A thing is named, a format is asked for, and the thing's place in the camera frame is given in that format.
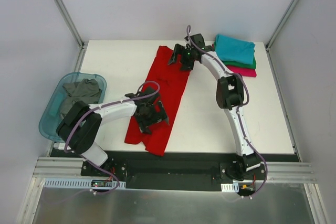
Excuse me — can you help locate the red t shirt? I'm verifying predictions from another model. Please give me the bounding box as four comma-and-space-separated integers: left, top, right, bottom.
124, 46, 190, 156

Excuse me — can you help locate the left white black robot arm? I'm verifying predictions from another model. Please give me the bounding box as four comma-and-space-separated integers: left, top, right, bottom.
56, 87, 169, 176

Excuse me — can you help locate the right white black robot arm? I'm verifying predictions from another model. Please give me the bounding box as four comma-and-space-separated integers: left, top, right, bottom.
168, 34, 261, 181

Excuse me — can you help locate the teal folded t shirt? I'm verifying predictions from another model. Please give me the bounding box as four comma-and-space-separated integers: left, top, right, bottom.
214, 34, 255, 65

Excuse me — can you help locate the pink folded t shirt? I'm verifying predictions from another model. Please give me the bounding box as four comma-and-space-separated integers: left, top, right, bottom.
210, 44, 257, 78

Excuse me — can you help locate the green folded t shirt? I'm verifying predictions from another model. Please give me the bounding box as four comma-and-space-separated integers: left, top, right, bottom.
214, 42, 256, 69

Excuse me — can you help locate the blue plastic bin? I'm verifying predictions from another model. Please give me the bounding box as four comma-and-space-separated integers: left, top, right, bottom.
39, 72, 107, 142

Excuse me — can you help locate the grey crumpled t shirt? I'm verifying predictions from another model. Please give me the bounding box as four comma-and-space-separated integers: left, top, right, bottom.
60, 78, 102, 119

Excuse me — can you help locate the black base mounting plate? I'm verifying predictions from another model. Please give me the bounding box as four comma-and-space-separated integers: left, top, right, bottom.
80, 150, 267, 190

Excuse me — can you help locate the right white cable duct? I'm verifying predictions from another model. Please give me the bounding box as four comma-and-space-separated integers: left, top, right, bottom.
220, 183, 239, 193

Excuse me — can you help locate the white cable duct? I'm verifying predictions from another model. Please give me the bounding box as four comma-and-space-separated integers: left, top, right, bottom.
44, 178, 126, 190
220, 183, 239, 193

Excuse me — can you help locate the left white cable duct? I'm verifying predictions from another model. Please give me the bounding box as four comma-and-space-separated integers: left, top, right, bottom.
44, 178, 126, 190

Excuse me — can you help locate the left aluminium frame post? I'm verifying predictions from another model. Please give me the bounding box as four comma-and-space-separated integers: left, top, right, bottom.
40, 0, 87, 49

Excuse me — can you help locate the aluminium frame post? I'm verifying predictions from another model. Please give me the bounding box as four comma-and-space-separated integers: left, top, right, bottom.
40, 0, 87, 49
265, 0, 300, 51

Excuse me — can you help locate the right aluminium frame post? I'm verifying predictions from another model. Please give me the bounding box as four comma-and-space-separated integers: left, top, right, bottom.
265, 0, 300, 51

